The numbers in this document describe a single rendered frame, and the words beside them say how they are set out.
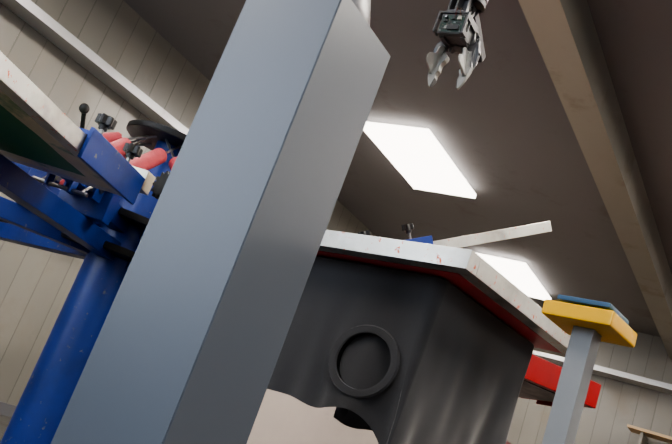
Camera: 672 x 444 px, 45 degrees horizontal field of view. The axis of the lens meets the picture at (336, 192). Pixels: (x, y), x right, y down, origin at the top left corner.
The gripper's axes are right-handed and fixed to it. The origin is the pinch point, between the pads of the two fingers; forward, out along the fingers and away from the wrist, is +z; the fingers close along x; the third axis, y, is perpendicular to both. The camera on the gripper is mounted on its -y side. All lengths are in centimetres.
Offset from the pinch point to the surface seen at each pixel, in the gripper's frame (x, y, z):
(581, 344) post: 40, -6, 47
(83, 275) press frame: -119, -37, 56
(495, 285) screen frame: 21.7, -4.7, 39.6
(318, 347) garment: -12, -7, 60
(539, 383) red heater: -6, -145, 34
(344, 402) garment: 0, -4, 69
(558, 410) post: 39, -6, 59
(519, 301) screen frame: 23.5, -15.2, 39.0
